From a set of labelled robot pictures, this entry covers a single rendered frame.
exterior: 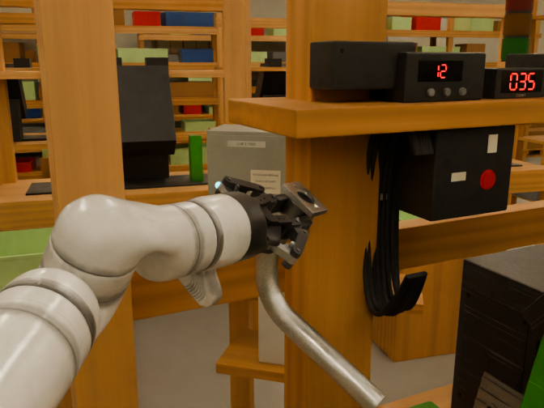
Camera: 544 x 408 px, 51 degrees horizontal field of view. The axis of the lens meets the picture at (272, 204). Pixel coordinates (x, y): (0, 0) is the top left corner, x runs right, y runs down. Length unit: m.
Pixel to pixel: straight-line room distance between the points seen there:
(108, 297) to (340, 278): 0.61
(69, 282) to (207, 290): 0.23
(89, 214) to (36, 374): 0.14
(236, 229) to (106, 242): 0.17
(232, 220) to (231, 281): 0.47
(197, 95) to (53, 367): 7.31
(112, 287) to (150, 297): 0.52
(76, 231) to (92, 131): 0.38
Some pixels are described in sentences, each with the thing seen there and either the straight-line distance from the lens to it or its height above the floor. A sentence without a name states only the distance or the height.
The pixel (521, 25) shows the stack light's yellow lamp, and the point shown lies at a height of 1.67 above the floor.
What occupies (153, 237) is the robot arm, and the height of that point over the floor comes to 1.47.
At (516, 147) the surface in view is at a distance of 6.37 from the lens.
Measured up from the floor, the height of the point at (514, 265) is 1.24.
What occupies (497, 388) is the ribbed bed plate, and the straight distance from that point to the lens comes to 1.04.
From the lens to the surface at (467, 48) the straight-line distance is 9.12.
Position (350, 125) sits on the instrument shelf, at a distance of 0.81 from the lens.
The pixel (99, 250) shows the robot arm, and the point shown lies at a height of 1.47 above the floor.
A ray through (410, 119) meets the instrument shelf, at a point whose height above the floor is 1.52.
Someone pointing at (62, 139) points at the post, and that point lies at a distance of 0.80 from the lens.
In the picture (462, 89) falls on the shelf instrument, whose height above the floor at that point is 1.56.
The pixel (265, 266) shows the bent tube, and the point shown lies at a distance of 0.74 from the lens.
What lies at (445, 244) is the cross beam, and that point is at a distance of 1.27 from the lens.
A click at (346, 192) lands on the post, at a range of 0.97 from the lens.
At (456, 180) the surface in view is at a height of 1.41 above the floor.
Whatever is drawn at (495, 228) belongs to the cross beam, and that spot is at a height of 1.24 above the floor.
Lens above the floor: 1.60
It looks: 14 degrees down
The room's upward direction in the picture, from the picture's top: straight up
